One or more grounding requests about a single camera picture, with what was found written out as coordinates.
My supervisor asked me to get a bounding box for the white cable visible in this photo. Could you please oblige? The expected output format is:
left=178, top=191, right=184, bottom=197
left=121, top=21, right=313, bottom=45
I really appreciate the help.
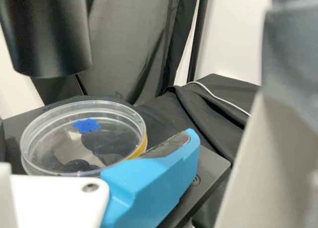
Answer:
left=185, top=80, right=253, bottom=117

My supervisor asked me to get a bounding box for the white pipette stand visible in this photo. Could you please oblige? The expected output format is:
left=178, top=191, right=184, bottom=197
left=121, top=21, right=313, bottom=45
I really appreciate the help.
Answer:
left=215, top=0, right=318, bottom=228

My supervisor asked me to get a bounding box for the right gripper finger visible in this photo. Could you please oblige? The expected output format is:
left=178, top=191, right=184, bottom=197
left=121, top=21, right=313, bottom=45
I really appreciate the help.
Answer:
left=99, top=128, right=201, bottom=228

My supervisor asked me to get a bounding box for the petri dish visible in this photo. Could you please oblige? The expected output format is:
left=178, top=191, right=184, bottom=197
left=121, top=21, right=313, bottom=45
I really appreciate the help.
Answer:
left=19, top=100, right=149, bottom=177

